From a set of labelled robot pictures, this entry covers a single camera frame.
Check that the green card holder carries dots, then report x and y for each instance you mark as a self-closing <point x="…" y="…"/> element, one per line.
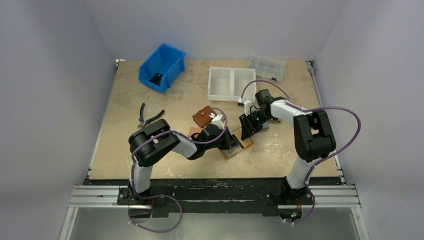
<point x="265" y="126"/>

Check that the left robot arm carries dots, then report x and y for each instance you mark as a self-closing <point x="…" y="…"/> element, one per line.
<point x="150" y="144"/>

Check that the white two-compartment tray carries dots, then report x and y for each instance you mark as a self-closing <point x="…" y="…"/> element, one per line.
<point x="228" y="84"/>

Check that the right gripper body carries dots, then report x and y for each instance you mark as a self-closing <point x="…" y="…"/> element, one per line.
<point x="250" y="122"/>

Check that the pink card holder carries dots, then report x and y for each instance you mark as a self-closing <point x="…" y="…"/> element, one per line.
<point x="194" y="130"/>

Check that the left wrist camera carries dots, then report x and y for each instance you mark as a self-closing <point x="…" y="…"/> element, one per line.
<point x="218" y="120"/>

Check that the clear plastic organizer box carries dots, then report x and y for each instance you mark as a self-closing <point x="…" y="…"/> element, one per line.
<point x="267" y="68"/>

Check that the brown leather card holder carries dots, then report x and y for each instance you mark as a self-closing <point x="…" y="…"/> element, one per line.
<point x="202" y="117"/>

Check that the black card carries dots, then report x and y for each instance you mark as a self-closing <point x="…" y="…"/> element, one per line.
<point x="156" y="79"/>

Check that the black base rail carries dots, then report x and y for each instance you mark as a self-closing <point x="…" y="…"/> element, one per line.
<point x="270" y="197"/>

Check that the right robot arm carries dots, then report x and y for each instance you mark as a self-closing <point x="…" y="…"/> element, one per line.
<point x="313" y="135"/>

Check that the gold VIP card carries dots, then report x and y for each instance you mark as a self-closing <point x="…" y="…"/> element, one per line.
<point x="245" y="143"/>

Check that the orange card holder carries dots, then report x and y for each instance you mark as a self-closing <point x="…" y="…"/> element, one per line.
<point x="230" y="153"/>

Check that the blue plastic bin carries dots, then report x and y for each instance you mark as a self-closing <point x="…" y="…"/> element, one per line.
<point x="166" y="60"/>

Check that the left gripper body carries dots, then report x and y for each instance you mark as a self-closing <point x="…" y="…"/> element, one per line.
<point x="222" y="143"/>

